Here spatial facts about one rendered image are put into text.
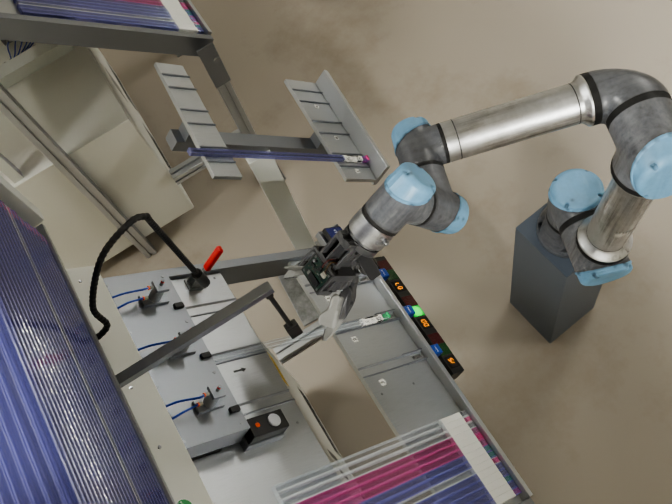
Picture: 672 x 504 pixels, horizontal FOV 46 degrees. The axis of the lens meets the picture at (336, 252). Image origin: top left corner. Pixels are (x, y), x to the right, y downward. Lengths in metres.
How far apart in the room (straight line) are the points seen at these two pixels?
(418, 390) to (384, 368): 0.08
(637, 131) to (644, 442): 1.23
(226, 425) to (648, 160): 0.82
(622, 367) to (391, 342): 0.98
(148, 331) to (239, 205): 1.48
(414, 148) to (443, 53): 1.61
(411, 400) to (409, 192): 0.52
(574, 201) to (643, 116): 0.42
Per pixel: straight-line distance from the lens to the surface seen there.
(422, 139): 1.43
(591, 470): 2.42
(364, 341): 1.66
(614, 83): 1.48
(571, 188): 1.82
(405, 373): 1.67
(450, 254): 2.59
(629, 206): 1.56
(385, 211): 1.29
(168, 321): 1.40
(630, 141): 1.43
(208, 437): 1.29
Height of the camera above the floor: 2.38
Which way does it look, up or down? 64 degrees down
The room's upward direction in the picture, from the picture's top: 23 degrees counter-clockwise
